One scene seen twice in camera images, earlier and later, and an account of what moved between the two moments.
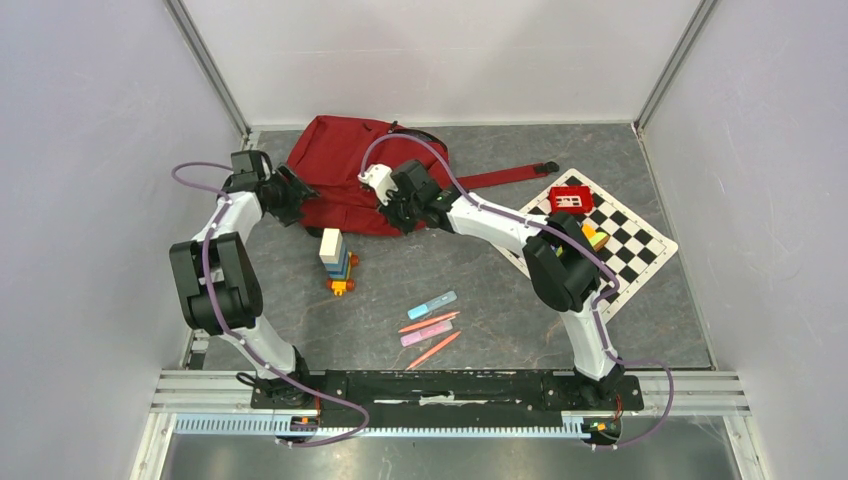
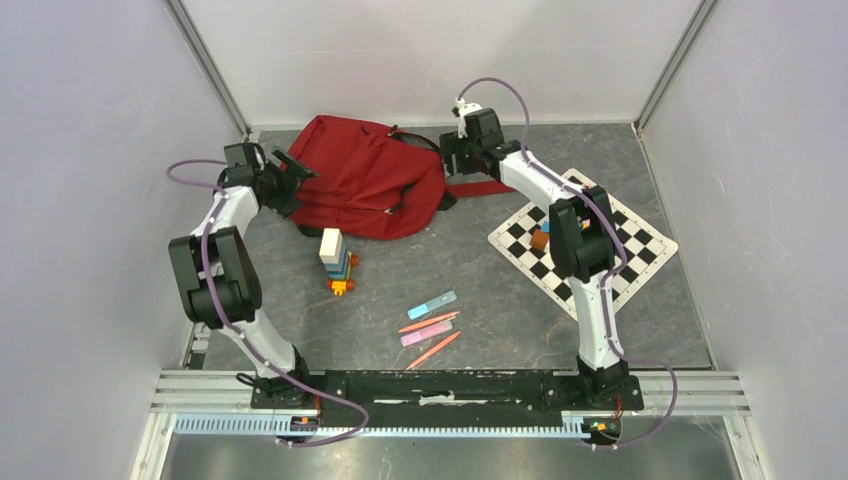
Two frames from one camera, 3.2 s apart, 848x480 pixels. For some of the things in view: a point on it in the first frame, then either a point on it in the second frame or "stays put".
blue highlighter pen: [423, 310] stays put
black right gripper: [388, 210] -> [451, 144]
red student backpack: [328, 153] stays put
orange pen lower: [433, 351] stays put
